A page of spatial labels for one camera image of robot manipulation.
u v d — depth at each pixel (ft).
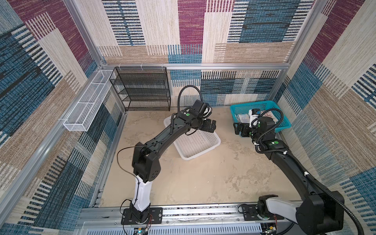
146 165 1.61
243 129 2.39
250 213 2.39
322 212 1.30
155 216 2.40
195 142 3.26
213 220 2.40
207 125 2.44
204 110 2.25
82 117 3.01
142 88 3.57
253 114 2.31
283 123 3.33
